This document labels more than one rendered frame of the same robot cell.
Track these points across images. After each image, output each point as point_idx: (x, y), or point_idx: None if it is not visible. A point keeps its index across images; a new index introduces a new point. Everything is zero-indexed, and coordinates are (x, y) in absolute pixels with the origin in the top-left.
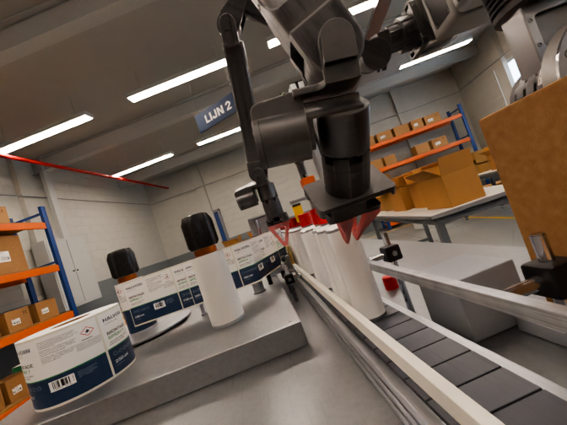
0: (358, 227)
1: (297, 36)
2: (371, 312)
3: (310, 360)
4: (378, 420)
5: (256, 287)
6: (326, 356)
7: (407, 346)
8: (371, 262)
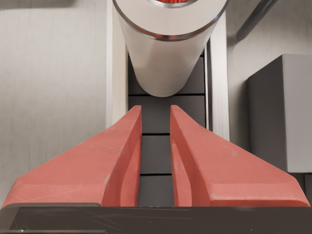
0: (174, 184)
1: None
2: (157, 94)
3: (56, 46)
4: None
5: None
6: (82, 54)
7: (157, 202)
8: (214, 32)
